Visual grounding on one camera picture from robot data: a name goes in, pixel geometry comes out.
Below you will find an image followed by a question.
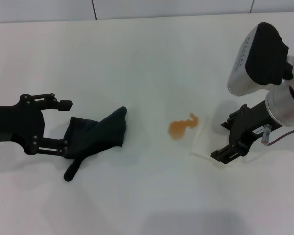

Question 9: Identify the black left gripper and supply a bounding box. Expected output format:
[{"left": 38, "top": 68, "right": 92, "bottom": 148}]
[{"left": 0, "top": 93, "right": 73, "bottom": 157}]

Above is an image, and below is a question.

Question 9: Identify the thin purple cable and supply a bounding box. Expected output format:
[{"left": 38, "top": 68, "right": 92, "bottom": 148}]
[{"left": 269, "top": 127, "right": 294, "bottom": 145}]

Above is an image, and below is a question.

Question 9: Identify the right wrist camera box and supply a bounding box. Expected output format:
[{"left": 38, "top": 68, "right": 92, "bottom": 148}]
[{"left": 226, "top": 22, "right": 294, "bottom": 96}]

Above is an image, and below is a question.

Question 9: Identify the dark rag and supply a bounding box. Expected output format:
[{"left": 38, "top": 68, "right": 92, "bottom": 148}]
[{"left": 61, "top": 106, "right": 128, "bottom": 182}]

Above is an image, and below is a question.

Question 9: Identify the orange liquid stain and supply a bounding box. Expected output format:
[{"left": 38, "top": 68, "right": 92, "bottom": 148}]
[{"left": 168, "top": 112, "right": 199, "bottom": 141}]

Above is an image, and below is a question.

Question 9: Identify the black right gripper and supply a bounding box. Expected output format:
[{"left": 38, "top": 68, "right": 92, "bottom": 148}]
[{"left": 210, "top": 100, "right": 284, "bottom": 165}]

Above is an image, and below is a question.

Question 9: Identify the clear cable plug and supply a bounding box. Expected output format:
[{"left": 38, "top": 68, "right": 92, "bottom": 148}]
[{"left": 261, "top": 124, "right": 272, "bottom": 145}]

